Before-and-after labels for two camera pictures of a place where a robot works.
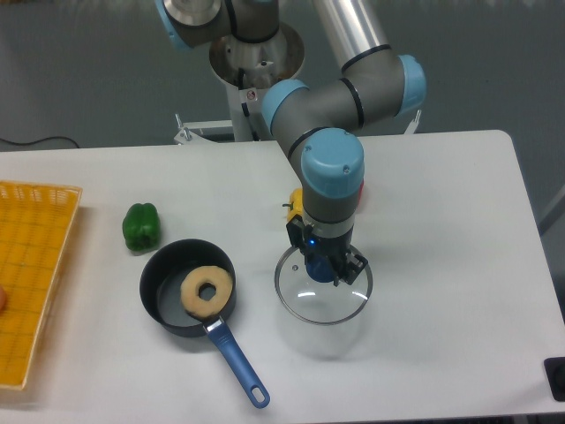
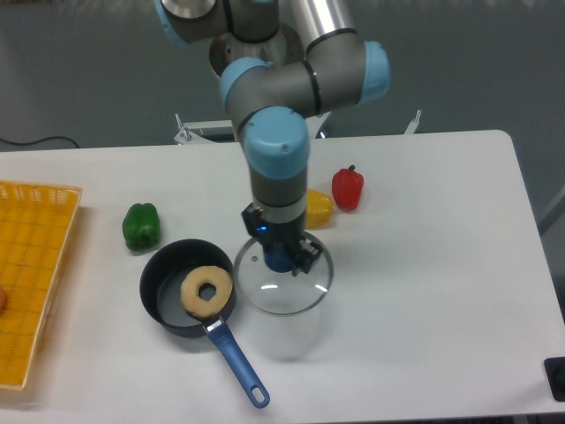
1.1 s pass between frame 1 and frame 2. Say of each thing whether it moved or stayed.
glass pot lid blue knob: moved
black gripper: moved
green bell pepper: stayed
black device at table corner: stayed
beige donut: stayed
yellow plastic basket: stayed
